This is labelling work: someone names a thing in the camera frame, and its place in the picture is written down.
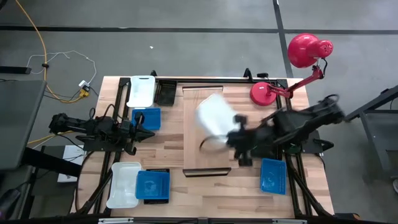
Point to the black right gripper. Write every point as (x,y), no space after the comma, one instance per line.
(245,140)

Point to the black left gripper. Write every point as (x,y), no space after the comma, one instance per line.
(132,133)

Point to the blue plastic basket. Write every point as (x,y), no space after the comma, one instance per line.
(152,118)
(152,185)
(273,175)

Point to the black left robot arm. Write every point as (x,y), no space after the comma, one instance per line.
(99,127)

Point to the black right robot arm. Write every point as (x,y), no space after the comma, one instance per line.
(295,124)

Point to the black plastic basket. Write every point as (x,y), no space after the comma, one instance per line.
(165,93)
(155,202)

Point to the small black adapter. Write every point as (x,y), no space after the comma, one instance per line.
(262,75)

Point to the white paper box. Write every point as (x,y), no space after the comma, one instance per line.
(73,154)

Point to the white power adapter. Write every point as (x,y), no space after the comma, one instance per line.
(83,83)

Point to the black power strip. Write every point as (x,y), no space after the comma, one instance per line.
(14,70)

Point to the black-framed grey desk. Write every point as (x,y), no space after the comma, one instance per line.
(379,140)

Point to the wooden shelf with black frame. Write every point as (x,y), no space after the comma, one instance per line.
(192,140)

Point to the black aluminium table frame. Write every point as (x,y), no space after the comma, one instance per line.
(124,81)

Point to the black frame clamp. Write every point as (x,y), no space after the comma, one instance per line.
(153,73)
(247,74)

